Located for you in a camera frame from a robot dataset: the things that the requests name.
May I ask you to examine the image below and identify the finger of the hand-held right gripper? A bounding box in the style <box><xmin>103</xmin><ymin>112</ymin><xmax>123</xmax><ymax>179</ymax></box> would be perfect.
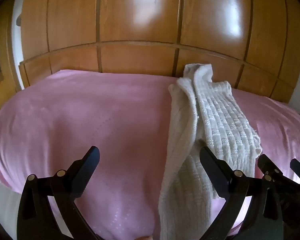
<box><xmin>290</xmin><ymin>158</ymin><xmax>300</xmax><ymax>183</ymax></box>
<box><xmin>257</xmin><ymin>154</ymin><xmax>292</xmax><ymax>189</ymax></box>

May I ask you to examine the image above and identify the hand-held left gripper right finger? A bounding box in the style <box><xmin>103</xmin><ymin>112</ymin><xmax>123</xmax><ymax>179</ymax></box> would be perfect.
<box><xmin>199</xmin><ymin>146</ymin><xmax>283</xmax><ymax>240</ymax></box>

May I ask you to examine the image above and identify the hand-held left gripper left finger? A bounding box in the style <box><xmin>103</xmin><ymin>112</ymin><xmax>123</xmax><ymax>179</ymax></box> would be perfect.
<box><xmin>17</xmin><ymin>146</ymin><xmax>101</xmax><ymax>240</ymax></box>

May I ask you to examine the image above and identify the white knitted sweater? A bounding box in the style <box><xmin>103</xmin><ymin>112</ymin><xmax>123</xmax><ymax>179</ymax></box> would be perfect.
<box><xmin>158</xmin><ymin>64</ymin><xmax>262</xmax><ymax>240</ymax></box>

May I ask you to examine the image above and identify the pink blanket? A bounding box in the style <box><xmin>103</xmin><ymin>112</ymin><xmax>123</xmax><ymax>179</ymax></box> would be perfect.
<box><xmin>0</xmin><ymin>69</ymin><xmax>300</xmax><ymax>240</ymax></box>

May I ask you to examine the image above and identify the white bed sheet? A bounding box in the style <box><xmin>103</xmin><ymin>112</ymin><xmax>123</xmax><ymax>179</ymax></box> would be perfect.
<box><xmin>0</xmin><ymin>172</ymin><xmax>22</xmax><ymax>213</ymax></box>

